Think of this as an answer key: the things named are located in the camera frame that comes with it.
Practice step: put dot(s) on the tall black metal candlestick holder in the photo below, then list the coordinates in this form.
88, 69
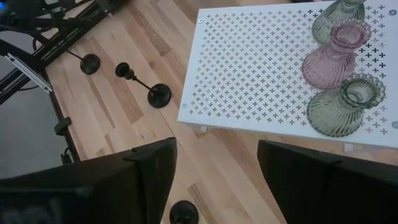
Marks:
90, 63

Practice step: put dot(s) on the white perforated metal shelf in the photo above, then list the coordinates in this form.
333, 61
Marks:
248, 62

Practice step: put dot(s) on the black aluminium table frame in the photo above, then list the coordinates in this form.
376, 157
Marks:
62, 40

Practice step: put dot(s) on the silver metal bracket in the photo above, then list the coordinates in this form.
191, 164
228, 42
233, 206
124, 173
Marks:
29, 73

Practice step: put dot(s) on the green glass candle holder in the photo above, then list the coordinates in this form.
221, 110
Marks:
332, 112

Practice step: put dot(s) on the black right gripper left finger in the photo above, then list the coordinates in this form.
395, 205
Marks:
93, 193

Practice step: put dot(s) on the grey clear glass candle holder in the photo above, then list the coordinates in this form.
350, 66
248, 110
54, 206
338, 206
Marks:
332, 18

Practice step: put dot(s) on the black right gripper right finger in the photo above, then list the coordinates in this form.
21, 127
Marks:
335, 193

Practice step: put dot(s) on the pink glass candle holder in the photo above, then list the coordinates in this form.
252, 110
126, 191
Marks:
326, 68

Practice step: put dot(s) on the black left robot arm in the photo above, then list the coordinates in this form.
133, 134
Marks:
28, 9

